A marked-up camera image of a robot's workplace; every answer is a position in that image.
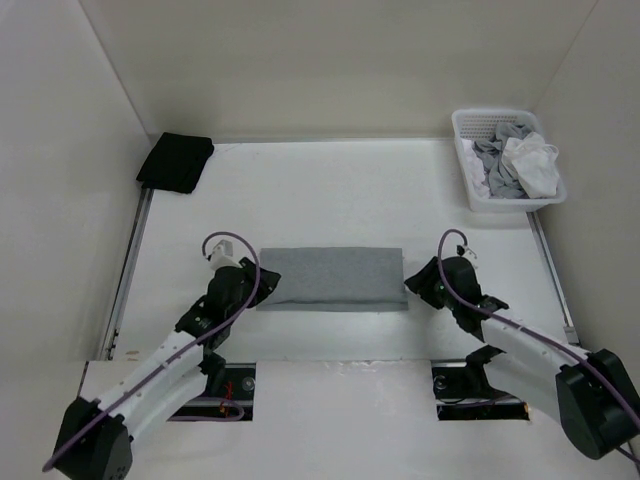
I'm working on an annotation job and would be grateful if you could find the grey tank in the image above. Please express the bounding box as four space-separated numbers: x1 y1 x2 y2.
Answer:
473 122 533 200
257 247 408 313

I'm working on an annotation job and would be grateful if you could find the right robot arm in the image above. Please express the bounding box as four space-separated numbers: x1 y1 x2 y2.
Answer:
404 256 639 460

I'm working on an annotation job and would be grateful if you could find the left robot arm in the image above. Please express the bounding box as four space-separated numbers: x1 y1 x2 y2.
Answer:
43 258 281 479

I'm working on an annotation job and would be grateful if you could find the white tank top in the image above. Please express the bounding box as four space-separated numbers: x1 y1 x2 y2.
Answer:
461 139 490 199

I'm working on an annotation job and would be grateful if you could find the folded black tank top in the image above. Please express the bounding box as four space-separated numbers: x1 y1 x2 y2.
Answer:
136 132 215 194

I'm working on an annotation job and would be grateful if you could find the white plastic basket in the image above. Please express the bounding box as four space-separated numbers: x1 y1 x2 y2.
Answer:
451 108 567 213

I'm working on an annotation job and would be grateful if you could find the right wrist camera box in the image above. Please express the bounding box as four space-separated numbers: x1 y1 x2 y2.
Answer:
456 243 477 260

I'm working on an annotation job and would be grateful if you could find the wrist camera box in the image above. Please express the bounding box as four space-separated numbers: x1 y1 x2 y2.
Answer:
456 243 477 260
205 240 240 271

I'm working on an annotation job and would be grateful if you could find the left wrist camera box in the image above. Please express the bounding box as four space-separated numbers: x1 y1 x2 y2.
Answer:
205 240 240 271

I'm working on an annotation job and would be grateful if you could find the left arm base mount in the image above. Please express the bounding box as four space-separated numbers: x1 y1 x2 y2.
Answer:
172 363 257 421

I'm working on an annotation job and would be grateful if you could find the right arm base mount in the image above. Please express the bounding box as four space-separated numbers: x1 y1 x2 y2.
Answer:
431 346 530 421

